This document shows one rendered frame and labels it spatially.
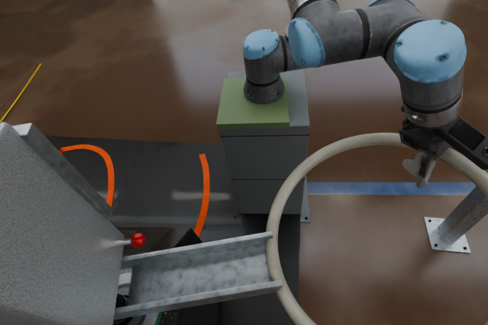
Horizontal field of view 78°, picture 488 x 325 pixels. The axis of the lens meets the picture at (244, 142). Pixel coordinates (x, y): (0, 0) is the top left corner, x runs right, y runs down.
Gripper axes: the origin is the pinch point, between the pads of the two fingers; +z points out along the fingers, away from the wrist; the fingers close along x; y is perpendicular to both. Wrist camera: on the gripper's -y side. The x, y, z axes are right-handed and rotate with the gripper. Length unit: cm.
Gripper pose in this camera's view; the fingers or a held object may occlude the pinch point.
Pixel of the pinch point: (443, 165)
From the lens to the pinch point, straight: 82.6
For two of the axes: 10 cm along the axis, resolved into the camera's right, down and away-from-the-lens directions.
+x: -6.9, 7.2, -0.7
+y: -5.4, -4.6, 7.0
